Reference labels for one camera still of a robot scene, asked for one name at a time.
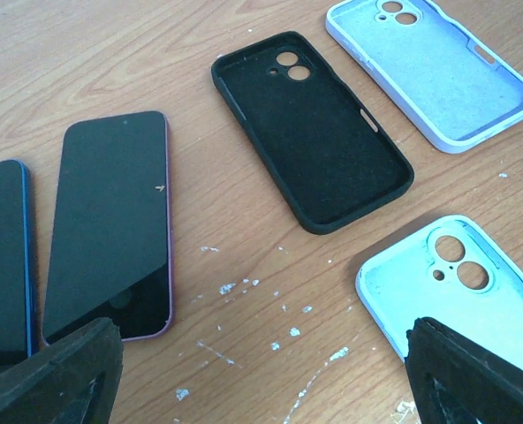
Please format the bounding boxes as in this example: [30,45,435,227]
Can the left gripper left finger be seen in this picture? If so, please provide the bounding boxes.
[0,318,124,423]

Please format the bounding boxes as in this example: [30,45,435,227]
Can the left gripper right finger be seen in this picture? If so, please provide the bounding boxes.
[405,317,523,424]

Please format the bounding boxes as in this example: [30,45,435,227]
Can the blue smartphone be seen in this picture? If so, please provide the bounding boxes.
[0,159,37,367]

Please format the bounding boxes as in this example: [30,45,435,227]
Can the phone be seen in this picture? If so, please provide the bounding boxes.
[325,1,523,154]
[355,215,523,370]

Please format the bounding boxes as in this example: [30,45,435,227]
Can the black phone case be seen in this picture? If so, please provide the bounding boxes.
[211,31,414,235]

